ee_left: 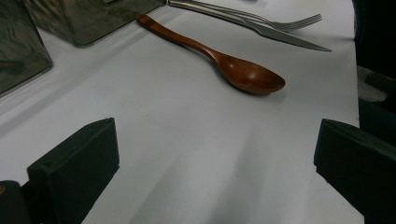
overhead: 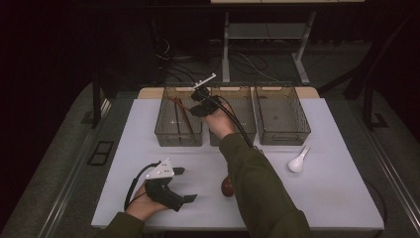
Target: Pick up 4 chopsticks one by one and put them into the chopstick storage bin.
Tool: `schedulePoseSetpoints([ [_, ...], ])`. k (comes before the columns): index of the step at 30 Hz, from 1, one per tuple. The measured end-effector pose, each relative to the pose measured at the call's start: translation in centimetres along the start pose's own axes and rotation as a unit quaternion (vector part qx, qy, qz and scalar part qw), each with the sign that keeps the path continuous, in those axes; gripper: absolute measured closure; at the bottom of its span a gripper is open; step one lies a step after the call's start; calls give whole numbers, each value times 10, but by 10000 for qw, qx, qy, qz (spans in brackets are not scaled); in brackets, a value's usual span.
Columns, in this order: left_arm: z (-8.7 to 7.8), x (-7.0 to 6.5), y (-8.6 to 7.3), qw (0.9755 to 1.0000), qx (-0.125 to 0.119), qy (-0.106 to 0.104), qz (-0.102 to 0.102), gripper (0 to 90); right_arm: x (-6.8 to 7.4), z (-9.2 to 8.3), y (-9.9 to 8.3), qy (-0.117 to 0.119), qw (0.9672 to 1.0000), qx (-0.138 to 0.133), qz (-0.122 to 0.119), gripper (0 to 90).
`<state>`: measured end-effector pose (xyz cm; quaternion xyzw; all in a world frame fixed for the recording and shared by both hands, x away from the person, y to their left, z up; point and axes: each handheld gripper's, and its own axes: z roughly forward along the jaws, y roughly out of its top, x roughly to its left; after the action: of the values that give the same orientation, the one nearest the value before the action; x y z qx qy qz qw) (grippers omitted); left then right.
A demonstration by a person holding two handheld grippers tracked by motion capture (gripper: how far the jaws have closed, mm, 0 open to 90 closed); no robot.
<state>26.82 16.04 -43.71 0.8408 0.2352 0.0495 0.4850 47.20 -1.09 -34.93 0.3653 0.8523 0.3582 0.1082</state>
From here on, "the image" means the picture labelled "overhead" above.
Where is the hand-held gripper black cable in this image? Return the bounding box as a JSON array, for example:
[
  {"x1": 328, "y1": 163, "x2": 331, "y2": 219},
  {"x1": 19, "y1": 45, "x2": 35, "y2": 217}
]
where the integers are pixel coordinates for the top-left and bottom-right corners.
[
  {"x1": 211, "y1": 94, "x2": 265, "y2": 153},
  {"x1": 123, "y1": 161, "x2": 161, "y2": 211}
]

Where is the thin black cable loop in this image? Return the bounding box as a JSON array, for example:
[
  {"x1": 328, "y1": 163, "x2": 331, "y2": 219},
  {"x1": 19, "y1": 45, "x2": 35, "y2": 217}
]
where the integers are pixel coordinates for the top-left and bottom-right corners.
[{"x1": 362, "y1": 178, "x2": 389, "y2": 232}]

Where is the left hand-held gripper black cable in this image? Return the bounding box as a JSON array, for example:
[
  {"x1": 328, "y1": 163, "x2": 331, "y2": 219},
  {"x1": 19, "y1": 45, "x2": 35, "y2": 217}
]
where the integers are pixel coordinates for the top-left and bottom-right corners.
[{"x1": 123, "y1": 161, "x2": 161, "y2": 211}]

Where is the red-brown chopstick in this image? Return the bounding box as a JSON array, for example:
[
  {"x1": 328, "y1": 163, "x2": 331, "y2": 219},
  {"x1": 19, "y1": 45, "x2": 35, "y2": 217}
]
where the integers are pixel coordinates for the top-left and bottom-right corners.
[
  {"x1": 178, "y1": 97, "x2": 195, "y2": 135},
  {"x1": 167, "y1": 96, "x2": 193, "y2": 113}
]

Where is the clear smoky plastic bin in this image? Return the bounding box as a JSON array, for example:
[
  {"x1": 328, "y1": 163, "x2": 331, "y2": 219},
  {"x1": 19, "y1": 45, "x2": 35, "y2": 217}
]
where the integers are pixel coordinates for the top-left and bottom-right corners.
[
  {"x1": 208, "y1": 82, "x2": 258, "y2": 148},
  {"x1": 254, "y1": 82, "x2": 312, "y2": 147},
  {"x1": 154, "y1": 82, "x2": 205, "y2": 148}
]

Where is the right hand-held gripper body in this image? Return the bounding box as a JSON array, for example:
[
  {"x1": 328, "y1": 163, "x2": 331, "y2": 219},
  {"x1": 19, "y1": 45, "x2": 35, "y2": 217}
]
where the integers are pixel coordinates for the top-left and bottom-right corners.
[{"x1": 190, "y1": 72, "x2": 222, "y2": 117}]

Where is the right hand-held gripper black cable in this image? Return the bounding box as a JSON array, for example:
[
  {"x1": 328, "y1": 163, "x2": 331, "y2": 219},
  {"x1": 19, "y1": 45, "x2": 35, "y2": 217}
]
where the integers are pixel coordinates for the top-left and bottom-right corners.
[{"x1": 211, "y1": 94, "x2": 265, "y2": 153}]

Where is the black floor cable bundle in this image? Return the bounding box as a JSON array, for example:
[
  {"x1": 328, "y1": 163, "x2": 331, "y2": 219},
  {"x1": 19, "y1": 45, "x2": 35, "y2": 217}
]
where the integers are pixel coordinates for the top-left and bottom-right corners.
[{"x1": 155, "y1": 38, "x2": 226, "y2": 83}]

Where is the brown wooden spoon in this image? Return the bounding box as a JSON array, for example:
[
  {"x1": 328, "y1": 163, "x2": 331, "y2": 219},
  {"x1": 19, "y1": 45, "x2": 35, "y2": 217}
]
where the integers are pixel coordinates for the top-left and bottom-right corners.
[{"x1": 221, "y1": 176, "x2": 235, "y2": 198}]

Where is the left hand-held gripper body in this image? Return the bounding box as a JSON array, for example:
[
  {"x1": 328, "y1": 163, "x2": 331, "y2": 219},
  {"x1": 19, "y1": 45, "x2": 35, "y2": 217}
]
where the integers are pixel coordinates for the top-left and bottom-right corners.
[{"x1": 144, "y1": 158, "x2": 185, "y2": 212}]

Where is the black metal stand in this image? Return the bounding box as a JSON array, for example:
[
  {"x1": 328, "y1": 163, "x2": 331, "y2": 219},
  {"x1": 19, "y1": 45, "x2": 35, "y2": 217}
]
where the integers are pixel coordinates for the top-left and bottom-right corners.
[
  {"x1": 318, "y1": 14, "x2": 420, "y2": 132},
  {"x1": 91, "y1": 72, "x2": 117, "y2": 129}
]

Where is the person's left hand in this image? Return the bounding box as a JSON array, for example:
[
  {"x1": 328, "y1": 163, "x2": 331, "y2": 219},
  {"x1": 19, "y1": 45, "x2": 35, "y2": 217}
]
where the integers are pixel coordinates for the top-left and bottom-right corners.
[{"x1": 125, "y1": 180, "x2": 169, "y2": 222}]

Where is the white table mat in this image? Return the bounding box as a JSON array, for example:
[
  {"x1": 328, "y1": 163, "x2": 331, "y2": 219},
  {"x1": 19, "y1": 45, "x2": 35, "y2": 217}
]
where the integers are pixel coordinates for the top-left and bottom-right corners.
[{"x1": 91, "y1": 97, "x2": 385, "y2": 231}]

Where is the white ceramic spoon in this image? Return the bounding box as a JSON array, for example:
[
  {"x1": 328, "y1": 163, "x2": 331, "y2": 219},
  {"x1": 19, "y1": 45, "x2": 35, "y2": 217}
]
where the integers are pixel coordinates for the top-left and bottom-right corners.
[{"x1": 287, "y1": 145, "x2": 312, "y2": 174}]

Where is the person's right hand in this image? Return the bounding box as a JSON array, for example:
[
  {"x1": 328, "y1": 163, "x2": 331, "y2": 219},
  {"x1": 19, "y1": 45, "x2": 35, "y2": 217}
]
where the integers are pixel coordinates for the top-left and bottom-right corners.
[{"x1": 203, "y1": 100, "x2": 237, "y2": 140}]

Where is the white metal desk frame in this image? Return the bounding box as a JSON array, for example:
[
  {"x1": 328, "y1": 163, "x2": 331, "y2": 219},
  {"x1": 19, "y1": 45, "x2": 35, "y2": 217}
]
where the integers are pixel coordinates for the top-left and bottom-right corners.
[{"x1": 211, "y1": 0, "x2": 366, "y2": 85}]

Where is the white floor cable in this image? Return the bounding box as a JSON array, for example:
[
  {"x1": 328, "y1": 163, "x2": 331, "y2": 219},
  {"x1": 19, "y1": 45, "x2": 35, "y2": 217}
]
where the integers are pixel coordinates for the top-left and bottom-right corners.
[{"x1": 236, "y1": 53, "x2": 280, "y2": 83}]

